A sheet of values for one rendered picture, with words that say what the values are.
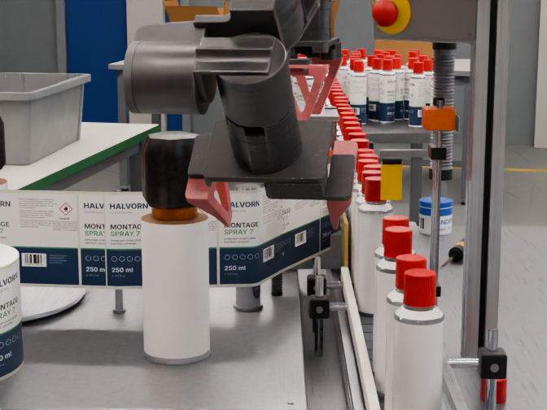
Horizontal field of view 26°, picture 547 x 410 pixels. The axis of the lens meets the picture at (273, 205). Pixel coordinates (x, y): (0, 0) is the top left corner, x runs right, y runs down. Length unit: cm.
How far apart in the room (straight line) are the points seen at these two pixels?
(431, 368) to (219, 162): 37
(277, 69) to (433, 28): 78
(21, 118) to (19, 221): 175
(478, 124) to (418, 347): 51
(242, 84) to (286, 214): 97
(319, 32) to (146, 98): 57
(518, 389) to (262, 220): 45
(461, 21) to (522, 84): 757
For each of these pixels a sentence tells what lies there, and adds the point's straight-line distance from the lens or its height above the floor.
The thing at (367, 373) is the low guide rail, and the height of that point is 92.
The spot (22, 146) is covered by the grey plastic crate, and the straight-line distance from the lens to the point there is 356.
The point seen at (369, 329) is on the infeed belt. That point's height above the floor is 88.
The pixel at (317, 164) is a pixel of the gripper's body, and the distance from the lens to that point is 97.
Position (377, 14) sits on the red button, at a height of 132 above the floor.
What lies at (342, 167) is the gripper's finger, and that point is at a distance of 99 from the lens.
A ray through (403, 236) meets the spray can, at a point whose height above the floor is 108.
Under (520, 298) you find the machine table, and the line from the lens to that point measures 208.
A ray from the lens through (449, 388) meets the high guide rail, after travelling 126.
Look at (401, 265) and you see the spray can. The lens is 127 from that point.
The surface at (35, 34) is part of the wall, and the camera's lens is 997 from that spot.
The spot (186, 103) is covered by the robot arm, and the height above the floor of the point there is 129.
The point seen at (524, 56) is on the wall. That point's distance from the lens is 919.
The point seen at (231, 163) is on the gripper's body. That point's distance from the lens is 98.
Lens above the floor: 140
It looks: 12 degrees down
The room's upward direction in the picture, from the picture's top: straight up
